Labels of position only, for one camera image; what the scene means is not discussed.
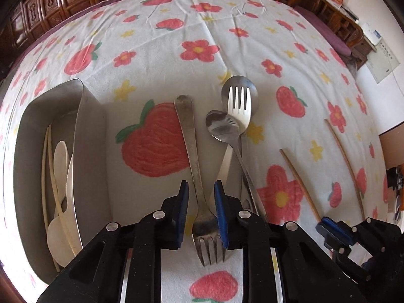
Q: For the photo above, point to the carved wooden armchair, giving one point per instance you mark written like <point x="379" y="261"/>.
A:
<point x="341" y="22"/>

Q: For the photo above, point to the clear plastic bag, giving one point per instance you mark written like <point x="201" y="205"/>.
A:
<point x="352" y="66"/>

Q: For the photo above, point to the white desktop device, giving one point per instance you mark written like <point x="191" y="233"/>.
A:
<point x="372" y="34"/>

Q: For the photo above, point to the brown wooden chopstick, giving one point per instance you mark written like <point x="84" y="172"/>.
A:
<point x="299" y="183"/>
<point x="344" y="161"/>

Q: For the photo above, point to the white wall panel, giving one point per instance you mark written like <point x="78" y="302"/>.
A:
<point x="383" y="61"/>

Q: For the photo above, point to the large steel spoon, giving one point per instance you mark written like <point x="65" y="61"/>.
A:
<point x="253" y="94"/>

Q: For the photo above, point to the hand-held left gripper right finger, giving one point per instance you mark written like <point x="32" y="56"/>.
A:
<point x="221" y="214"/>

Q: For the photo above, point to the dull steel fork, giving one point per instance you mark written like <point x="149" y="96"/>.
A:
<point x="192" y="151"/>

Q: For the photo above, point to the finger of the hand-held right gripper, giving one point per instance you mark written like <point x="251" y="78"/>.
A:
<point x="347" y="262"/>
<point x="336" y="228"/>

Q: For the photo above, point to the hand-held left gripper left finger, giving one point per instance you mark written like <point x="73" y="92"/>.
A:
<point x="183" y="214"/>

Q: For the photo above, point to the purple armchair cushion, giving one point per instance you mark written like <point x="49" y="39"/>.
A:
<point x="328" y="34"/>

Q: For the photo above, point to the rectangular metal container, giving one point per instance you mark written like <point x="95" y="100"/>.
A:
<point x="94" y="151"/>

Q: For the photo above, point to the shiny silver fork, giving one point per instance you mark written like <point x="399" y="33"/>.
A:
<point x="240" y="113"/>

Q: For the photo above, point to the small steel spoon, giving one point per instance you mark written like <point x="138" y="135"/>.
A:
<point x="217" y="129"/>

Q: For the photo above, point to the strawberry flower print tablecloth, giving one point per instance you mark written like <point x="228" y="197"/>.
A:
<point x="202" y="79"/>

